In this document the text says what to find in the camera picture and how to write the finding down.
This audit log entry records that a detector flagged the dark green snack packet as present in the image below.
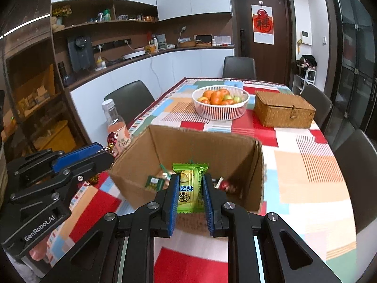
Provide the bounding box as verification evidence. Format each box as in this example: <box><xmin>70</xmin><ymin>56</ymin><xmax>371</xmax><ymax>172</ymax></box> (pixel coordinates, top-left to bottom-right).
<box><xmin>145</xmin><ymin>176</ymin><xmax>165</xmax><ymax>192</ymax></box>

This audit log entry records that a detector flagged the light green snack packet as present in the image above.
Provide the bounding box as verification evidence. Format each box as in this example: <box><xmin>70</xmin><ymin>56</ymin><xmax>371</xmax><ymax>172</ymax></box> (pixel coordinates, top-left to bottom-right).
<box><xmin>172</xmin><ymin>163</ymin><xmax>208</xmax><ymax>214</ymax></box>

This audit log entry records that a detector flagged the red snack packet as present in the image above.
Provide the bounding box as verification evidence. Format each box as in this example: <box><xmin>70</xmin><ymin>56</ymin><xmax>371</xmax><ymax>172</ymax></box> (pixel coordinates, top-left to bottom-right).
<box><xmin>215</xmin><ymin>177</ymin><xmax>239</xmax><ymax>194</ymax></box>

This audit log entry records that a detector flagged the green lollipop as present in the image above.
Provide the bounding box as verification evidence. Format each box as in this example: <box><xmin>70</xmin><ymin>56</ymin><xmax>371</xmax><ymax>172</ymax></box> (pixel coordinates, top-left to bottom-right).
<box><xmin>160</xmin><ymin>164</ymin><xmax>172</xmax><ymax>180</ymax></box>

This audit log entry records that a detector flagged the wooden shelf cabinet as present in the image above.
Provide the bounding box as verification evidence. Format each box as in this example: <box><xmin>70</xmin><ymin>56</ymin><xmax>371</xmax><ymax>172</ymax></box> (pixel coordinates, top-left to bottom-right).
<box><xmin>0</xmin><ymin>34</ymin><xmax>89</xmax><ymax>160</ymax></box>

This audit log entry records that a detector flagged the brown cardboard box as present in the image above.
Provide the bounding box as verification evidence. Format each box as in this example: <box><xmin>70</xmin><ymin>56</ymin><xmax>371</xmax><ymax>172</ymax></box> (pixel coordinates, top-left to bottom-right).
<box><xmin>110</xmin><ymin>125</ymin><xmax>264</xmax><ymax>237</ymax></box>

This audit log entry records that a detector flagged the pink drink plastic bottle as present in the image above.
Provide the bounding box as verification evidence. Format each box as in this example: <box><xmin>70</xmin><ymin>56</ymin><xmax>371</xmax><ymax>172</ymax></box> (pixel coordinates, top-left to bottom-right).
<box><xmin>102</xmin><ymin>99</ymin><xmax>132</xmax><ymax>157</ymax></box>

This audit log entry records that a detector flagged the white fruit basket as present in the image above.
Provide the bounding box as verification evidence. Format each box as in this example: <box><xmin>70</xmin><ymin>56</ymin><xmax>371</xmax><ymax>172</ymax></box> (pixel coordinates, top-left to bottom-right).
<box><xmin>192</xmin><ymin>85</ymin><xmax>250</xmax><ymax>121</ymax></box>

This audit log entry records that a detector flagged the dark grey chair left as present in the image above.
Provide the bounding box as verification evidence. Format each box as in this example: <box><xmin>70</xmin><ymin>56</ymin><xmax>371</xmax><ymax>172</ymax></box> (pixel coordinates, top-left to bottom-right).
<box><xmin>104</xmin><ymin>80</ymin><xmax>155</xmax><ymax>126</ymax></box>

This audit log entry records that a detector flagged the dark grey chair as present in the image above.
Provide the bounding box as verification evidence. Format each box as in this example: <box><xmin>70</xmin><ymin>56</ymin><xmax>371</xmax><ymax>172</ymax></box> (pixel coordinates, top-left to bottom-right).
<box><xmin>300</xmin><ymin>84</ymin><xmax>333</xmax><ymax>131</ymax></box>
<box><xmin>334</xmin><ymin>130</ymin><xmax>376</xmax><ymax>233</ymax></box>
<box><xmin>222</xmin><ymin>56</ymin><xmax>257</xmax><ymax>80</ymax></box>
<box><xmin>104</xmin><ymin>80</ymin><xmax>155</xmax><ymax>126</ymax></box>

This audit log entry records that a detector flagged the oranges and apples pile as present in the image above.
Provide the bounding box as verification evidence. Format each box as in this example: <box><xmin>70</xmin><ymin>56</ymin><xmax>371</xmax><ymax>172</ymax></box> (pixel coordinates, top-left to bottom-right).
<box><xmin>197</xmin><ymin>88</ymin><xmax>242</xmax><ymax>105</ymax></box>

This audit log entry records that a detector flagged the colourful patchwork tablecloth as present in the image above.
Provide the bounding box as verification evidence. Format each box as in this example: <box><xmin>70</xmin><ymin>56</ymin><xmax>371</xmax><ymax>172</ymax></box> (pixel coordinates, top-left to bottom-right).
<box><xmin>47</xmin><ymin>78</ymin><xmax>357</xmax><ymax>282</ymax></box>

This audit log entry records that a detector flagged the white curved counter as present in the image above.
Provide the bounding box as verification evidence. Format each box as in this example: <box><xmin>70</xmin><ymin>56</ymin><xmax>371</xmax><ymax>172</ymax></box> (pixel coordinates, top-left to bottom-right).
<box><xmin>70</xmin><ymin>47</ymin><xmax>234</xmax><ymax>144</ymax></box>

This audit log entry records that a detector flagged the black coffee machine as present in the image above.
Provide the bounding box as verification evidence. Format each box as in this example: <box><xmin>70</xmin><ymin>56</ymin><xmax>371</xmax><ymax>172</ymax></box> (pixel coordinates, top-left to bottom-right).
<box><xmin>67</xmin><ymin>36</ymin><xmax>95</xmax><ymax>73</ymax></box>

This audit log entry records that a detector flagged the woven wicker lidded box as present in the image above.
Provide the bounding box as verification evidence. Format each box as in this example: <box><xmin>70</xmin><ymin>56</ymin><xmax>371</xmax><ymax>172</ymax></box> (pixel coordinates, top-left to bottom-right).
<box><xmin>254</xmin><ymin>91</ymin><xmax>316</xmax><ymax>129</ymax></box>

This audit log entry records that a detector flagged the dark brown door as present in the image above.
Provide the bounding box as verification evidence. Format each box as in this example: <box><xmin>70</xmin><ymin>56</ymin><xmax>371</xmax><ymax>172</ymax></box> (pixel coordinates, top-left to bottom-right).
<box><xmin>231</xmin><ymin>0</ymin><xmax>296</xmax><ymax>86</ymax></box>

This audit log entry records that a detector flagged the dark grey chair right far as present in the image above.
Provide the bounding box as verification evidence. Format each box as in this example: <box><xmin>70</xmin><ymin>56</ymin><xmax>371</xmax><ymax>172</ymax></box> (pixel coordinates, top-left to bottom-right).
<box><xmin>300</xmin><ymin>84</ymin><xmax>333</xmax><ymax>131</ymax></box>

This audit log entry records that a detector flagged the dark grey chair right near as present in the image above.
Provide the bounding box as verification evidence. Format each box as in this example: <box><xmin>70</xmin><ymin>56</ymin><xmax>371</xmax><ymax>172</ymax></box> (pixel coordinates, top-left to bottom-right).
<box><xmin>334</xmin><ymin>130</ymin><xmax>376</xmax><ymax>233</ymax></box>

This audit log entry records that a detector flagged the red fu calendar poster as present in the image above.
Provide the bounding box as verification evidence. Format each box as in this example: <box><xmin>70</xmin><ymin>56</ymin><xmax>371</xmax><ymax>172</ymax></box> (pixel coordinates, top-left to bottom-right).
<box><xmin>251</xmin><ymin>4</ymin><xmax>275</xmax><ymax>45</ymax></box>

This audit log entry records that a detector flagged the black glass cabinet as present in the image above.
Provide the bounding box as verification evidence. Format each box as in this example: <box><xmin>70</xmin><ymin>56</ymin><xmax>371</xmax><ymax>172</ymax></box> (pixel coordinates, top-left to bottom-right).
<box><xmin>325</xmin><ymin>0</ymin><xmax>376</xmax><ymax>150</ymax></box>

